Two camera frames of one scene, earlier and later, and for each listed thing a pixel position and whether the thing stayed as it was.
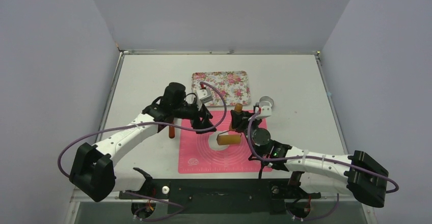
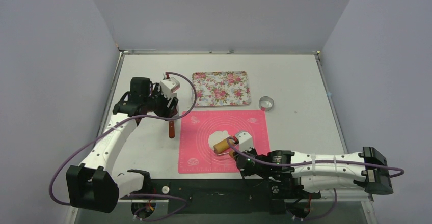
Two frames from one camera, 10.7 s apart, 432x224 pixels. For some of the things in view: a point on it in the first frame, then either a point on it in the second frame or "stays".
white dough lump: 212,141 stays
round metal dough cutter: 264,101 stays
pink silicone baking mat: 199,151 stays
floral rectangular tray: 234,86 stays
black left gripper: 204,114 to 165,112
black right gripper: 242,120 to 237,152
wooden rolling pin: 223,139 to 223,146
